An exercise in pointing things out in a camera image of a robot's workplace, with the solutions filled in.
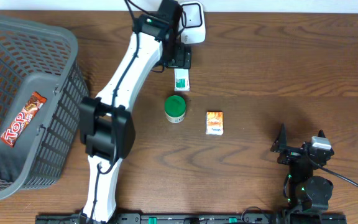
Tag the green lid jar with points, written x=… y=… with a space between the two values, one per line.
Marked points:
x=175 y=109

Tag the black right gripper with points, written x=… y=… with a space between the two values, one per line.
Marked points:
x=281 y=142

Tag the white Panadol box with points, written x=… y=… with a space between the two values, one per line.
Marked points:
x=182 y=79

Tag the white barcode scanner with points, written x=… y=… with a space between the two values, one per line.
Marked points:
x=192 y=23

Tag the orange small box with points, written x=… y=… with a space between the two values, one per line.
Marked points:
x=214 y=123

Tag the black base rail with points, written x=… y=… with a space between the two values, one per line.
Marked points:
x=252 y=218

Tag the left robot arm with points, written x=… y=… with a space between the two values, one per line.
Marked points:
x=106 y=125

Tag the red Top chocolate bar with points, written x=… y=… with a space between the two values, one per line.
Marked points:
x=23 y=118

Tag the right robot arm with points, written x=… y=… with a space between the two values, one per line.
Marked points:
x=308 y=193

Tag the grey plastic basket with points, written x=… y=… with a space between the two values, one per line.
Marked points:
x=41 y=87

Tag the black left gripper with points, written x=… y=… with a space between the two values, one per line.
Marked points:
x=186 y=61

